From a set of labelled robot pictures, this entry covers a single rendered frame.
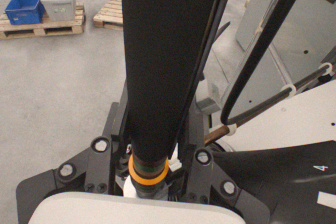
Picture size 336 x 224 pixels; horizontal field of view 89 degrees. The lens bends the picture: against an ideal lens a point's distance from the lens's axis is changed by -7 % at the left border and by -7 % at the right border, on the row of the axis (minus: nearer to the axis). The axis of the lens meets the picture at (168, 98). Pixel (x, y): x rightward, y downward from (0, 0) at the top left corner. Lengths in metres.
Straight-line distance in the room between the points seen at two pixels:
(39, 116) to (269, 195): 2.07
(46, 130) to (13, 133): 0.30
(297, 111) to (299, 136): 0.07
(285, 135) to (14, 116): 2.21
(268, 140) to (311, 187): 0.28
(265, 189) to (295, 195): 0.03
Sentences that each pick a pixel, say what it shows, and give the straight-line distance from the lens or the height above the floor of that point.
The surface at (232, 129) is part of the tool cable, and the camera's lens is 0.28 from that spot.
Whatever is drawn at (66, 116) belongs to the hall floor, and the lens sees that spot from 2.06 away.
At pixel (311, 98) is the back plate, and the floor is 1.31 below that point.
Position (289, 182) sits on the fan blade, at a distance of 0.29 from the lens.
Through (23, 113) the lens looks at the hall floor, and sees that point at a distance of 2.27.
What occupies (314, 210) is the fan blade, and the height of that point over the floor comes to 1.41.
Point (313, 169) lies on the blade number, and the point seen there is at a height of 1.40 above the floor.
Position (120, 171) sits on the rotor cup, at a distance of 0.40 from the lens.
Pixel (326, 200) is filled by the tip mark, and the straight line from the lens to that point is 0.27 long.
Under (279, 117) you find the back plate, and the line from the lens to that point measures 0.57.
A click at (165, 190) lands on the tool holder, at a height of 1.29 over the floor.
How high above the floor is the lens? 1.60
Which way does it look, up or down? 50 degrees down
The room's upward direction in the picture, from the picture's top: 11 degrees clockwise
